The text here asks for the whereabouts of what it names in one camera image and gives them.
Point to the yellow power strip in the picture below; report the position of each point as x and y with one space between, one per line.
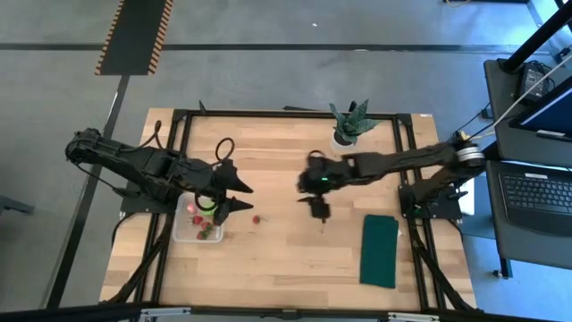
461 134

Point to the black power adapter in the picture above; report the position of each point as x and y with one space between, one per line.
532 80

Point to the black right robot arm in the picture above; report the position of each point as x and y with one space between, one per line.
402 161

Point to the dark grey furniture foot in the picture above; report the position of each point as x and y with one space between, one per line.
13 205

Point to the snake plant in white pot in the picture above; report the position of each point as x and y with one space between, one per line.
353 123

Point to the black rig crossbar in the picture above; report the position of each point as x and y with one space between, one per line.
67 313

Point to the black aluminium table frame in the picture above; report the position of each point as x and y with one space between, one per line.
286 114

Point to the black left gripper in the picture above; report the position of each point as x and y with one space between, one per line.
201 179

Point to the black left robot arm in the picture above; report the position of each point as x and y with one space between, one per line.
134 161

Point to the dark grey computer cart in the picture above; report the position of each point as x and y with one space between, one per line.
514 152

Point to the pale pink plastic strawberry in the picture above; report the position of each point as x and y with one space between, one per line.
191 208

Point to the dark green folded cloth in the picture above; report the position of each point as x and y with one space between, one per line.
379 250

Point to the black orange-edged floor mat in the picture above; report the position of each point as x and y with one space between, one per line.
134 36

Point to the black computer monitor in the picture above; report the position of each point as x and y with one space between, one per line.
554 116

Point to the black rig post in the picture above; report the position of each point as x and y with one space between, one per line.
536 38

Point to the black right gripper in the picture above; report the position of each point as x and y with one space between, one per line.
326 174

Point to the clear plastic tupperware container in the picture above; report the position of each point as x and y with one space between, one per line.
183 232

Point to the green toy vegetable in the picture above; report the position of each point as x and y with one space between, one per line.
209 211

